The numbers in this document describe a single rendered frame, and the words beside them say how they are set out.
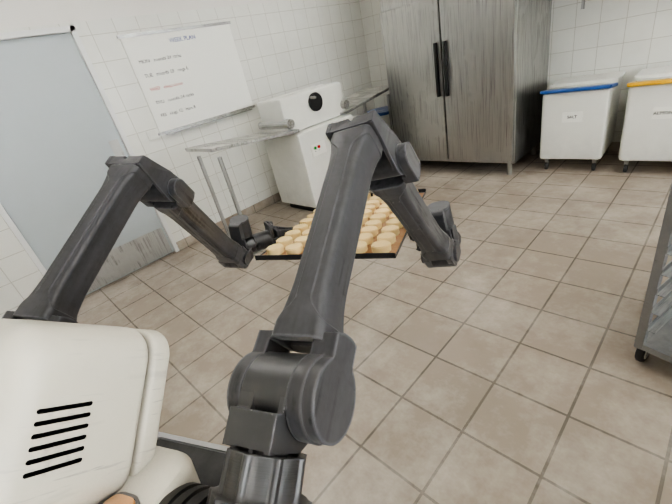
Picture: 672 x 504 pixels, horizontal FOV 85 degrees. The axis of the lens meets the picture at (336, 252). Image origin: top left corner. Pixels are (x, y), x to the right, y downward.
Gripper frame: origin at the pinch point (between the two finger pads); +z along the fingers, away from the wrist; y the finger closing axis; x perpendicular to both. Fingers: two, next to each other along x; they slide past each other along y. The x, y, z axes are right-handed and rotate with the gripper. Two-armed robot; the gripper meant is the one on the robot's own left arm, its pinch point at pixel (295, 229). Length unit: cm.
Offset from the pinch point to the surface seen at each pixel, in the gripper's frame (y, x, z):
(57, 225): 20, -262, -130
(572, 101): 5, -113, 308
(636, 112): 19, -69, 323
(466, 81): -27, -183, 254
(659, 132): 36, -54, 330
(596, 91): -1, -96, 314
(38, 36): -120, -271, -86
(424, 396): 95, 5, 40
